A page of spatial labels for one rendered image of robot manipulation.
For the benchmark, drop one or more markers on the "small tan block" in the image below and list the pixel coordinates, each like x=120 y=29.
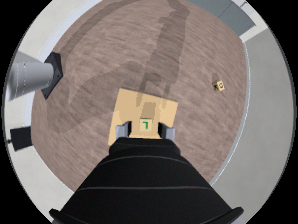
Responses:
x=145 y=124
x=218 y=86

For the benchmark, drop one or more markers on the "tan flat mat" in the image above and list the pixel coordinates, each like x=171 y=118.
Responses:
x=131 y=106

